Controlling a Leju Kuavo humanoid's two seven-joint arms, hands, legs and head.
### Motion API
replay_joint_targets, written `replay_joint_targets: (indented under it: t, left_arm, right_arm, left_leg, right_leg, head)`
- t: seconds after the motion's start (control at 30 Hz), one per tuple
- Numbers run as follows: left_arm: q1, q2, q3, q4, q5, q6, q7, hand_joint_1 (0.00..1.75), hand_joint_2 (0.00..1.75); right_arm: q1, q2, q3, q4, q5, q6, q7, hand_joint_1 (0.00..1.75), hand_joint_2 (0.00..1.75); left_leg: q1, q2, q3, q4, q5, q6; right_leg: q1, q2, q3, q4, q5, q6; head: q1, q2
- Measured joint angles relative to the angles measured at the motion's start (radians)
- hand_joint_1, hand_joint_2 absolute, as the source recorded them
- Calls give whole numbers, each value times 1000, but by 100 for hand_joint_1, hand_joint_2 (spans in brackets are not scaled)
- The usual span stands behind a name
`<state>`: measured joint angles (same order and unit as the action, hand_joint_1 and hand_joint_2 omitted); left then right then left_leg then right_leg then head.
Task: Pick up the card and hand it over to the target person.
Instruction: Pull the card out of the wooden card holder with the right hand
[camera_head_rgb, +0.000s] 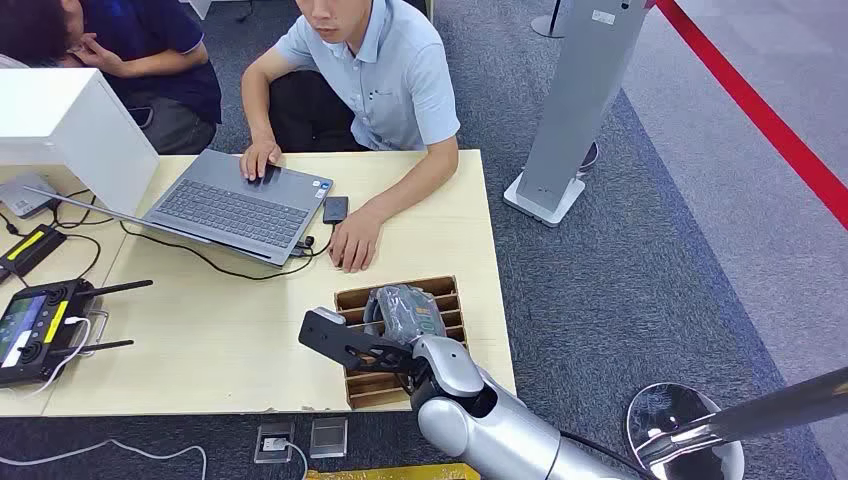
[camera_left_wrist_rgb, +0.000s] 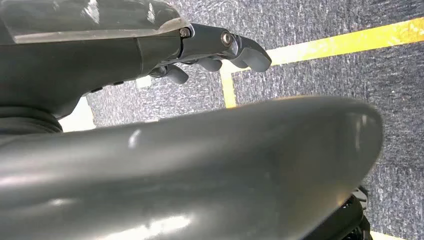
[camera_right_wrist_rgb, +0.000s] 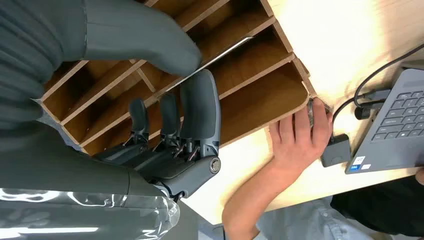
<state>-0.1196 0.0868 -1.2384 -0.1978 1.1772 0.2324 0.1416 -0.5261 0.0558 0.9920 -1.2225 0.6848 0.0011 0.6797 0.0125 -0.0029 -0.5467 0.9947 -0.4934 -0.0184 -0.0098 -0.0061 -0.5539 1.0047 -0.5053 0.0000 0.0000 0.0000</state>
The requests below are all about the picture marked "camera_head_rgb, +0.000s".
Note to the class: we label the black remote controller with antennas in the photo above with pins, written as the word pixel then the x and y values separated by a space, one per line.
pixel 36 328

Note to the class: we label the round grey stand base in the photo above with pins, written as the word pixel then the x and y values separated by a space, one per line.
pixel 546 25

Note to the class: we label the white box monitor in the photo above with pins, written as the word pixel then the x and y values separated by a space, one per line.
pixel 63 126

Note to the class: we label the black device with yellow stripe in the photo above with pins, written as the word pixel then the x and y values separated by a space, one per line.
pixel 30 248

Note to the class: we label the person's left forearm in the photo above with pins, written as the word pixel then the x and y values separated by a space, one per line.
pixel 417 182

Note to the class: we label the person's left hand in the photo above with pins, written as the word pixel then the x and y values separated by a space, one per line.
pixel 354 242

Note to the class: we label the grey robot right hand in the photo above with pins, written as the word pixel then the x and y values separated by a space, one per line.
pixel 405 311

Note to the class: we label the grey kiosk pillar stand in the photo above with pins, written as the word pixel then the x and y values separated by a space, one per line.
pixel 576 106

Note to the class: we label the person's right hand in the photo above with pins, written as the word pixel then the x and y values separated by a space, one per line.
pixel 260 159

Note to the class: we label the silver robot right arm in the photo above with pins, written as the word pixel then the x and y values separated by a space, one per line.
pixel 490 430

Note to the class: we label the grey laptop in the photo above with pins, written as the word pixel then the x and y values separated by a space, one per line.
pixel 235 210

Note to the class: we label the yellow floor strip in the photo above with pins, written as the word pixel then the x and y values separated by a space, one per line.
pixel 397 473

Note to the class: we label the person's right forearm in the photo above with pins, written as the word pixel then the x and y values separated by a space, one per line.
pixel 260 99

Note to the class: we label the person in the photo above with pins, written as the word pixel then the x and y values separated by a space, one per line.
pixel 378 79
pixel 152 73

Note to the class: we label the small black phone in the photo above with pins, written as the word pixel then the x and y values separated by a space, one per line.
pixel 335 209

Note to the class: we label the person's hand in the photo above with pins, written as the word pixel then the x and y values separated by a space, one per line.
pixel 354 242
pixel 96 54
pixel 260 159

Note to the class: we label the closed grey floor socket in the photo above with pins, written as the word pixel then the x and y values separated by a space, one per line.
pixel 328 437

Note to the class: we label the red barrier belt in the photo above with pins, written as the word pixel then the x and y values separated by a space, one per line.
pixel 762 116

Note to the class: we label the floor socket with plug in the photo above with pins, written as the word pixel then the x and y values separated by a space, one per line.
pixel 274 442

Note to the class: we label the slotted wooden card holder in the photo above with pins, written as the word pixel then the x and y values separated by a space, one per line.
pixel 381 387

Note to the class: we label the small grey flat box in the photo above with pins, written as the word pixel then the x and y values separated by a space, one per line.
pixel 23 195

